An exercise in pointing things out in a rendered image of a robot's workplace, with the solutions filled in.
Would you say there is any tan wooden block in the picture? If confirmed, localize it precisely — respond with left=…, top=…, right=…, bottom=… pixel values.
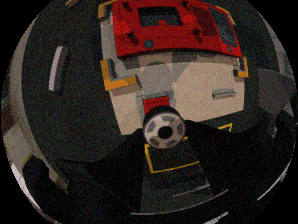
left=65, top=0, right=78, bottom=8

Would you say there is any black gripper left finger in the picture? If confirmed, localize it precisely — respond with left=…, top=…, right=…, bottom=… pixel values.
left=55, top=128, right=145, bottom=213

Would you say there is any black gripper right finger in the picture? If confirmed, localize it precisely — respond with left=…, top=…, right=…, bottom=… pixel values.
left=185, top=117, right=270, bottom=196

